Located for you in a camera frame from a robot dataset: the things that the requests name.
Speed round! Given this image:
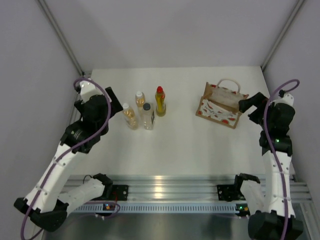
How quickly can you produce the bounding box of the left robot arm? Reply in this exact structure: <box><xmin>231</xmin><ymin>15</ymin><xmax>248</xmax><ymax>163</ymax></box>
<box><xmin>14</xmin><ymin>85</ymin><xmax>258</xmax><ymax>232</ymax></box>

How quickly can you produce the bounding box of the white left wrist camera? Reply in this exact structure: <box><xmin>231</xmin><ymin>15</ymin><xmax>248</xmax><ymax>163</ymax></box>
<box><xmin>73</xmin><ymin>77</ymin><xmax>100</xmax><ymax>103</ymax></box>

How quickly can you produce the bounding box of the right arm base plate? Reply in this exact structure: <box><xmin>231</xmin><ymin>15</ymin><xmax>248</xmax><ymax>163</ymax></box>
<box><xmin>216</xmin><ymin>184</ymin><xmax>245</xmax><ymax>202</ymax></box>

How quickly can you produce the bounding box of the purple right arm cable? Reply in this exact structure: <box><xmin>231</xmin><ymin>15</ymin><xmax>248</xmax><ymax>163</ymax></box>
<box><xmin>262</xmin><ymin>79</ymin><xmax>301</xmax><ymax>240</ymax></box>

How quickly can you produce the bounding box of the red cap yellow bottle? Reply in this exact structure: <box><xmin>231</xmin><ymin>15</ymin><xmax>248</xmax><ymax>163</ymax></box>
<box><xmin>155</xmin><ymin>86</ymin><xmax>166</xmax><ymax>117</ymax></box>

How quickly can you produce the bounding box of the grey slotted cable duct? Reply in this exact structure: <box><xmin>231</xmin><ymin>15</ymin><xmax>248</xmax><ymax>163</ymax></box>
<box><xmin>73</xmin><ymin>202</ymin><xmax>249</xmax><ymax>214</ymax></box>

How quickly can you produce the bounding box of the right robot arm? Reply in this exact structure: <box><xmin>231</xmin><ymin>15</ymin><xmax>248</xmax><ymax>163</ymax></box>
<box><xmin>232</xmin><ymin>98</ymin><xmax>304</xmax><ymax>240</ymax></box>

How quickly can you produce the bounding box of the aluminium rail frame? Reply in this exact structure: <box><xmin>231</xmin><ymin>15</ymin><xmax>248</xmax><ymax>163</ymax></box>
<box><xmin>39</xmin><ymin>71</ymin><xmax>313</xmax><ymax>203</ymax></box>

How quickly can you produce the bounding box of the white cap amber bottle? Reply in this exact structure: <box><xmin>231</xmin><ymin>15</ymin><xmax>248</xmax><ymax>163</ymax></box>
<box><xmin>122</xmin><ymin>103</ymin><xmax>139</xmax><ymax>130</ymax></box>
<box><xmin>135</xmin><ymin>91</ymin><xmax>146</xmax><ymax>114</ymax></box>

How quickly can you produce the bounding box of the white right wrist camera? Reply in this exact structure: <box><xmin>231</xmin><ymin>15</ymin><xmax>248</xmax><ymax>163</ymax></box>
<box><xmin>275</xmin><ymin>89</ymin><xmax>294</xmax><ymax>107</ymax></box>

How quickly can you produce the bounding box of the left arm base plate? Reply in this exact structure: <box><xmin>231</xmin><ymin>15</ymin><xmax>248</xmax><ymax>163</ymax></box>
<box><xmin>98</xmin><ymin>184</ymin><xmax>129</xmax><ymax>201</ymax></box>

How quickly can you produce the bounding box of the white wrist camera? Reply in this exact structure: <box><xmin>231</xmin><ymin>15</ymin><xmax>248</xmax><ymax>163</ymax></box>
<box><xmin>73</xmin><ymin>77</ymin><xmax>100</xmax><ymax>103</ymax></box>
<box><xmin>275</xmin><ymin>89</ymin><xmax>294</xmax><ymax>107</ymax></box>

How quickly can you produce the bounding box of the canvas bag with watermelon print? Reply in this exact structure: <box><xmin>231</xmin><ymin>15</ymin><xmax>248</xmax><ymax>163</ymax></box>
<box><xmin>195</xmin><ymin>78</ymin><xmax>249</xmax><ymax>129</ymax></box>

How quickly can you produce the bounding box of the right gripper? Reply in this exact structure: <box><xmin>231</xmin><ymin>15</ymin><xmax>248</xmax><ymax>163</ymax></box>
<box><xmin>238</xmin><ymin>92</ymin><xmax>275</xmax><ymax>131</ymax></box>

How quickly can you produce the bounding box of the grey cap clear bottle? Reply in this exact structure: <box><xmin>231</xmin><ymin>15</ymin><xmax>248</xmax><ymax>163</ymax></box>
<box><xmin>141</xmin><ymin>102</ymin><xmax>155</xmax><ymax>130</ymax></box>

